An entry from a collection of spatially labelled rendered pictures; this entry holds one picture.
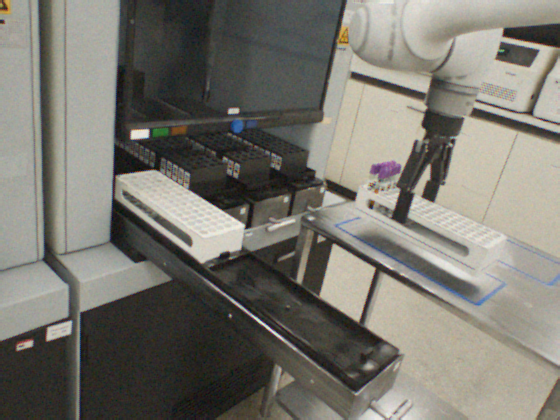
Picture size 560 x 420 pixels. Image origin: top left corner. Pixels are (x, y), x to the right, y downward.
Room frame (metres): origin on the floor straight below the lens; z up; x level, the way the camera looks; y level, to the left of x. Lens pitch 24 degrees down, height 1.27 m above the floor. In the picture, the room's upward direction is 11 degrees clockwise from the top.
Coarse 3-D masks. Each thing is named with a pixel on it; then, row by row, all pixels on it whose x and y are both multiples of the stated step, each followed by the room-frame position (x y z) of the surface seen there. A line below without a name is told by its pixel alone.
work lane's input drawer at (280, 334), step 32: (128, 224) 0.84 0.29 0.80; (160, 256) 0.77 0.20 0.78; (224, 256) 0.75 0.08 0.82; (256, 256) 0.78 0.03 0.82; (192, 288) 0.71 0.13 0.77; (224, 288) 0.67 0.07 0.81; (256, 288) 0.70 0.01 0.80; (288, 288) 0.72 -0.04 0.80; (224, 320) 0.65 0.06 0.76; (256, 320) 0.61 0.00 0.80; (288, 320) 0.63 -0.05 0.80; (320, 320) 0.65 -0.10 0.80; (352, 320) 0.64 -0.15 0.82; (288, 352) 0.57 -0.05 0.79; (320, 352) 0.55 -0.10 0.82; (352, 352) 0.58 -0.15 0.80; (384, 352) 0.58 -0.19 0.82; (320, 384) 0.53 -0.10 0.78; (352, 384) 0.51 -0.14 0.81; (384, 384) 0.57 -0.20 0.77; (352, 416) 0.50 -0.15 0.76; (384, 416) 0.53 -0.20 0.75
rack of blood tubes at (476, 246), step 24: (360, 192) 0.98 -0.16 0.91; (384, 192) 0.98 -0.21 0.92; (360, 216) 0.97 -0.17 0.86; (384, 216) 0.94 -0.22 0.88; (408, 216) 0.90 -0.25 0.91; (432, 216) 0.91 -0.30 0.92; (456, 216) 0.93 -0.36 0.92; (408, 240) 0.89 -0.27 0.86; (432, 240) 0.91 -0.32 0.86; (456, 240) 0.83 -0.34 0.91; (480, 240) 0.83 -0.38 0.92; (504, 240) 0.86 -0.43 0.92; (456, 264) 0.82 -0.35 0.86; (480, 264) 0.80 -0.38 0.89
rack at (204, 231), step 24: (120, 192) 0.89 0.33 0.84; (144, 192) 0.87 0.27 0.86; (168, 192) 0.89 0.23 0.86; (144, 216) 0.84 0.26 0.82; (168, 216) 0.79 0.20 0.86; (192, 216) 0.80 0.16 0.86; (216, 216) 0.82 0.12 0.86; (192, 240) 0.81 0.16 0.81; (216, 240) 0.75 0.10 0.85; (240, 240) 0.80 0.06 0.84
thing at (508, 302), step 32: (320, 224) 0.97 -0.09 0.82; (352, 224) 1.01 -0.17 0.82; (480, 224) 1.17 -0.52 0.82; (384, 256) 0.88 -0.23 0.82; (416, 256) 0.91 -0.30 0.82; (512, 256) 1.01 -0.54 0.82; (544, 256) 1.04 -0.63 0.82; (416, 288) 0.80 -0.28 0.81; (448, 288) 0.80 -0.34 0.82; (480, 288) 0.83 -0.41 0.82; (512, 288) 0.85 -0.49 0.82; (544, 288) 0.88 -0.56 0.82; (480, 320) 0.72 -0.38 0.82; (512, 320) 0.74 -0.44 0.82; (544, 320) 0.76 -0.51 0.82; (544, 352) 0.66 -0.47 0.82; (288, 384) 1.05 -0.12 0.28; (416, 384) 1.15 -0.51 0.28; (320, 416) 0.95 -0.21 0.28; (416, 416) 1.02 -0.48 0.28; (448, 416) 1.05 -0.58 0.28; (544, 416) 0.62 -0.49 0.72
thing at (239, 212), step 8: (120, 160) 1.15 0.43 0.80; (128, 160) 1.14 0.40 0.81; (128, 168) 1.12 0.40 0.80; (136, 168) 1.11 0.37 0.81; (208, 200) 1.02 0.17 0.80; (216, 200) 0.99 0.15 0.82; (224, 200) 1.00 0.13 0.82; (232, 200) 1.01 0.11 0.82; (240, 200) 1.02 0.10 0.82; (224, 208) 0.98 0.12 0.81; (232, 208) 0.99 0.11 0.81; (240, 208) 1.01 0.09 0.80; (248, 208) 1.03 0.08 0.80; (232, 216) 0.99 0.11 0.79; (240, 216) 1.02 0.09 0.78
